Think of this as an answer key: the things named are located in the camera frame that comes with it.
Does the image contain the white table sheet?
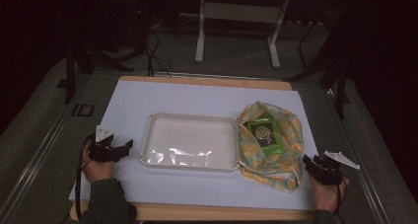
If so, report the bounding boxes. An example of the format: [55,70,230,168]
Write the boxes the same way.
[68,79,319,212]

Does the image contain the green snack packet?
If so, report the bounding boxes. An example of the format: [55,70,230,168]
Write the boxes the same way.
[245,112,286,157]

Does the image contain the person's right hand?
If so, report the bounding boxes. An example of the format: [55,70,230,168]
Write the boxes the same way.
[309,174,351,214]

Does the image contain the white metal stand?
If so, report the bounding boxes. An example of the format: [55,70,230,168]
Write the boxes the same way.
[194,0,292,70]

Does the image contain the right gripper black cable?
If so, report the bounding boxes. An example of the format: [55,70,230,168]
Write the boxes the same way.
[332,177,349,224]

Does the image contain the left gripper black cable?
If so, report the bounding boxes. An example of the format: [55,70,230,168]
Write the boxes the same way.
[74,133,97,222]

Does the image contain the black floor cables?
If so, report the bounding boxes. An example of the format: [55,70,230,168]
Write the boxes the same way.
[143,28,173,78]

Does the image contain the black tripod stand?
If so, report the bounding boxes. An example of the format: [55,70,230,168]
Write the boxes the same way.
[56,33,135,106]
[283,18,352,120]

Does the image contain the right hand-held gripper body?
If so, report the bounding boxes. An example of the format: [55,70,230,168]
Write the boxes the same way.
[312,150,361,187]

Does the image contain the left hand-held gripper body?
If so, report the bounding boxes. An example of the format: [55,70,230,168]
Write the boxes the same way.
[86,124,125,163]

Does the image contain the yellow patterned drawstring bag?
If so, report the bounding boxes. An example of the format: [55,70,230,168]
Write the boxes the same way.
[236,101,305,193]

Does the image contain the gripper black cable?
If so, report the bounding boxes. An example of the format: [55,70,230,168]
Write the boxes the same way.
[332,177,349,224]
[74,133,97,222]

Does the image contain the white plastic tray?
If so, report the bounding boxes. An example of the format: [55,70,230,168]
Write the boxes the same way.
[138,112,243,172]

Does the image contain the person's left hand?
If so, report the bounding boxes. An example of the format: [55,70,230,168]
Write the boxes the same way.
[81,142,116,185]

